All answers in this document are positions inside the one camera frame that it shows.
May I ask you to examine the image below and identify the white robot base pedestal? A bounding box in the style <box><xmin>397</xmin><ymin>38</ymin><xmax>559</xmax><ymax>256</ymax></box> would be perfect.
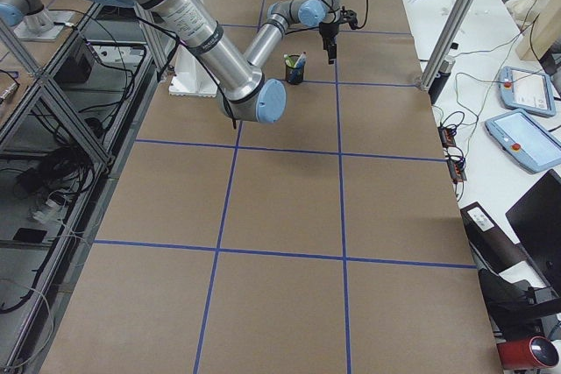
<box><xmin>168</xmin><ymin>0</ymin><xmax>220</xmax><ymax>98</ymax></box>

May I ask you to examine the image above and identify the aluminium frame post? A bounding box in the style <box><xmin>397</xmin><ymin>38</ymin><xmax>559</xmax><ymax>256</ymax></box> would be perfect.
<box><xmin>417</xmin><ymin>0</ymin><xmax>473</xmax><ymax>91</ymax></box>

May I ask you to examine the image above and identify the green highlighter pen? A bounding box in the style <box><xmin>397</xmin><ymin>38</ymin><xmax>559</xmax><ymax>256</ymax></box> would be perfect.
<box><xmin>284</xmin><ymin>54</ymin><xmax>299</xmax><ymax>68</ymax></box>

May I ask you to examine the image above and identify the black laptop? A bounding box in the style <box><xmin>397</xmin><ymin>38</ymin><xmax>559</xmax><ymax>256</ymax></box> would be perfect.
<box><xmin>506</xmin><ymin>170</ymin><xmax>560</xmax><ymax>262</ymax></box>

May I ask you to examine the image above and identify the blue marker pen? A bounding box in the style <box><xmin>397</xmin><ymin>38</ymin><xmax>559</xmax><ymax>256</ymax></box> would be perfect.
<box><xmin>294</xmin><ymin>55</ymin><xmax>306</xmax><ymax>69</ymax></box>

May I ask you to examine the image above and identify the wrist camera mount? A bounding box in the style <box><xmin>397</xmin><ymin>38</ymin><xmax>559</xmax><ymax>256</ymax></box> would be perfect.
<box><xmin>338</xmin><ymin>6</ymin><xmax>359</xmax><ymax>31</ymax></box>

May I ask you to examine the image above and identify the left teach pendant tablet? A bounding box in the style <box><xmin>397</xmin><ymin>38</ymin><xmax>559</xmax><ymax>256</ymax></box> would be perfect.
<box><xmin>485</xmin><ymin>109</ymin><xmax>560</xmax><ymax>173</ymax></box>

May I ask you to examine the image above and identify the right teach pendant tablet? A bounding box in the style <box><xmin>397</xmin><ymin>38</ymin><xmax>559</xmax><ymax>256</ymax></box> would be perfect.
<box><xmin>499</xmin><ymin>67</ymin><xmax>557</xmax><ymax>117</ymax></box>

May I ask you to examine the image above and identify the black metal water bottle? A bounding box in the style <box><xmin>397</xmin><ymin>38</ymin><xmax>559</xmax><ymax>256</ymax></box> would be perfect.
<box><xmin>428</xmin><ymin>55</ymin><xmax>456</xmax><ymax>105</ymax></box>

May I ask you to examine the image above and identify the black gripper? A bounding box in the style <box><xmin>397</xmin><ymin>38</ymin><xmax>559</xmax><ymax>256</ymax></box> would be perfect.
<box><xmin>318</xmin><ymin>22</ymin><xmax>338</xmax><ymax>64</ymax></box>

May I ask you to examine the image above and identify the teach pendant tablet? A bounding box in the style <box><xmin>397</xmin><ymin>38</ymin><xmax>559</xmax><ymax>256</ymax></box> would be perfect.
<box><xmin>499</xmin><ymin>67</ymin><xmax>557</xmax><ymax>117</ymax></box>
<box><xmin>485</xmin><ymin>109</ymin><xmax>560</xmax><ymax>173</ymax></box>

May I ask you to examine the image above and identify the red cylindrical bottle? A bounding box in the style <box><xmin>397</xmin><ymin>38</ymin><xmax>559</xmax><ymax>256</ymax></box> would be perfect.
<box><xmin>496</xmin><ymin>336</ymin><xmax>560</xmax><ymax>370</ymax></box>

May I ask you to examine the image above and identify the black mesh pen cup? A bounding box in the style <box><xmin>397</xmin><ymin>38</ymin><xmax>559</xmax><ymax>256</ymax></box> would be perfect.
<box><xmin>285</xmin><ymin>65</ymin><xmax>305</xmax><ymax>85</ymax></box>

